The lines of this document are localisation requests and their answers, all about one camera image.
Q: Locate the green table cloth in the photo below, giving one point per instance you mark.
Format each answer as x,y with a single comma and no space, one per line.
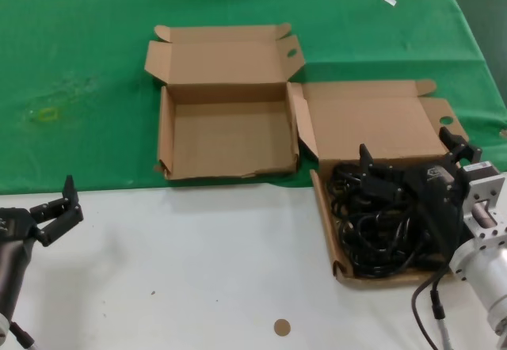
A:
79,49

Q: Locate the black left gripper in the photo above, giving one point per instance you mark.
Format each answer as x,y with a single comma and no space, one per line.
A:
16,225

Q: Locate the round cardboard disc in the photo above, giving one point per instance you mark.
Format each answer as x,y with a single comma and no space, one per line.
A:
282,327

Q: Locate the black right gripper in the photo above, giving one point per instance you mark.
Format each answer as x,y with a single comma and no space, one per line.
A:
435,195

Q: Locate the open cardboard box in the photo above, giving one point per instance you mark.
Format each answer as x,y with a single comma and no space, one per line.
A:
229,136
372,120

